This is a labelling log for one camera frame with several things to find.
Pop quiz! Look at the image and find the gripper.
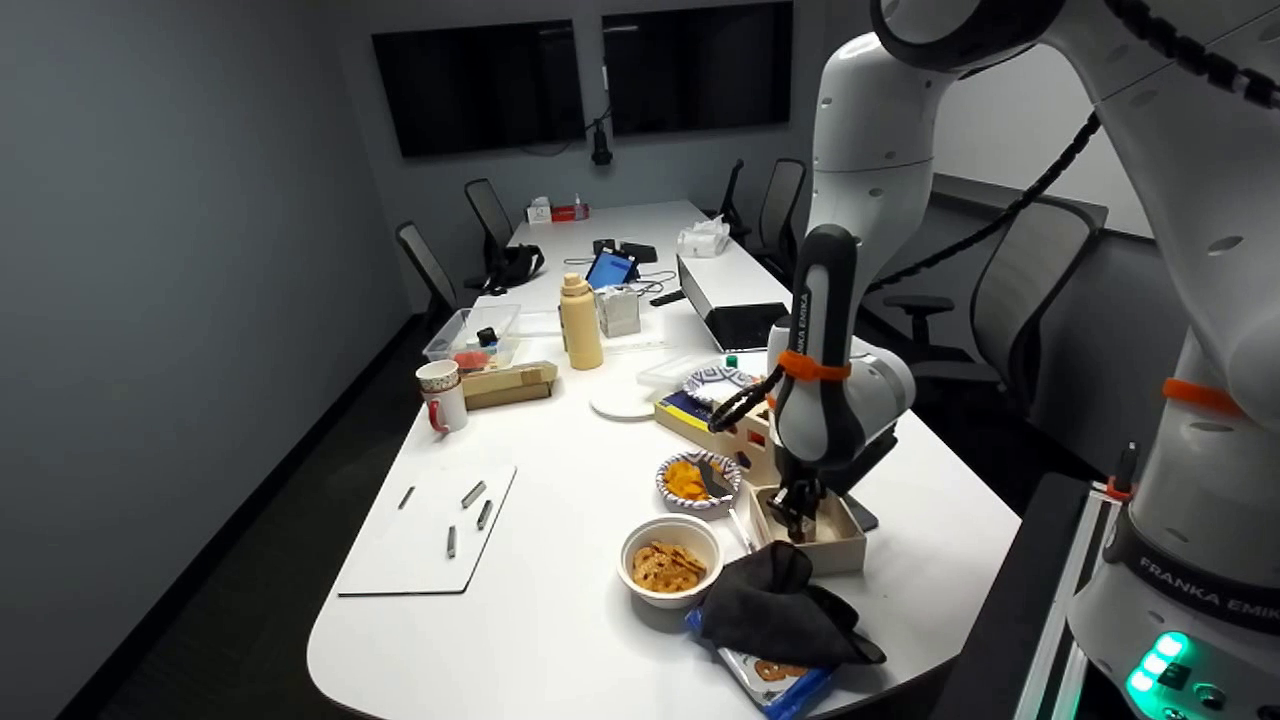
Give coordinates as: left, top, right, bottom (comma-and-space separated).
768, 458, 833, 547

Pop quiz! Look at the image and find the wall monitor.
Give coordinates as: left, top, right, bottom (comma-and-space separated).
371, 19, 587, 160
601, 0, 796, 139

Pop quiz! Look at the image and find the tablet with blue screen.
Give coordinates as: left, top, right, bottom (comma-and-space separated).
584, 249, 639, 292

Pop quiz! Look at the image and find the office chair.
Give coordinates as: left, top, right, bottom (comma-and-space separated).
463, 177, 515, 293
718, 157, 808, 276
884, 194, 1103, 426
394, 220, 463, 323

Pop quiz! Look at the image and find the white long box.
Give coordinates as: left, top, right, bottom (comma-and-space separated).
676, 253, 791, 326

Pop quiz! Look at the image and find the light wooden open box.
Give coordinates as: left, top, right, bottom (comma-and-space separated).
747, 483, 869, 578

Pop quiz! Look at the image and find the patterned bowl of orange chips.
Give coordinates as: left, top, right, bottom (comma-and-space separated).
655, 449, 745, 518

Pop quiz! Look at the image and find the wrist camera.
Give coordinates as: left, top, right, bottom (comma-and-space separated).
828, 425, 901, 503

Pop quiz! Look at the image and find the white plastic bag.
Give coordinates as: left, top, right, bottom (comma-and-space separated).
676, 214, 733, 260

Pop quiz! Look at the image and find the white bowl of crackers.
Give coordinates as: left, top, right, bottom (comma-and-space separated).
617, 513, 725, 611

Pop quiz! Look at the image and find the brown wooden closed box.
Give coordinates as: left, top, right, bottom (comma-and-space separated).
461, 361, 560, 412

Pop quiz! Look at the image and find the clear plastic bin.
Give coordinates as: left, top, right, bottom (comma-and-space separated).
422, 303, 523, 374

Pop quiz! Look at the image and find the white mug with red handle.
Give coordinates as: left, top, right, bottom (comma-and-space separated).
415, 359, 470, 436

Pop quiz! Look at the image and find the black clamp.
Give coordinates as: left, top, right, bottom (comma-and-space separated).
1105, 441, 1142, 502

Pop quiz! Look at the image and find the wooden shape sorter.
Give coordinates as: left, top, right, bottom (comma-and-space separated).
654, 389, 783, 488

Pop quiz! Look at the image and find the white round lid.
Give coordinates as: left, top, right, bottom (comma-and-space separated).
588, 384, 662, 423

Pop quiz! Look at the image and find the blue snack bag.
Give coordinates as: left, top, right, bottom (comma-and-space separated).
684, 607, 837, 720

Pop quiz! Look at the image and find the black conference device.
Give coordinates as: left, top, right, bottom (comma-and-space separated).
591, 237, 659, 266

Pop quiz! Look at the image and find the white board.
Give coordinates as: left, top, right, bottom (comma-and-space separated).
336, 461, 519, 599

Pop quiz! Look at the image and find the yellow bottle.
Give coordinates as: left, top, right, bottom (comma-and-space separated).
557, 272, 606, 372

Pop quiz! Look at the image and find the black cloth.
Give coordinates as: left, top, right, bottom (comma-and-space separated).
696, 540, 889, 669

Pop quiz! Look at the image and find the clear plastic container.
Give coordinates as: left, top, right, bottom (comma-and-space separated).
636, 351, 723, 394

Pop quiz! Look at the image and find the black backpack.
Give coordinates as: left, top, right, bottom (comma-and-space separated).
482, 242, 548, 297

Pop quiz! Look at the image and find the grey tissue box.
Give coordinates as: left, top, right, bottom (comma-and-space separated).
595, 285, 643, 340

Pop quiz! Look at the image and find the empty patterned bowl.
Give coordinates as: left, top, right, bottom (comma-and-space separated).
683, 364, 759, 407

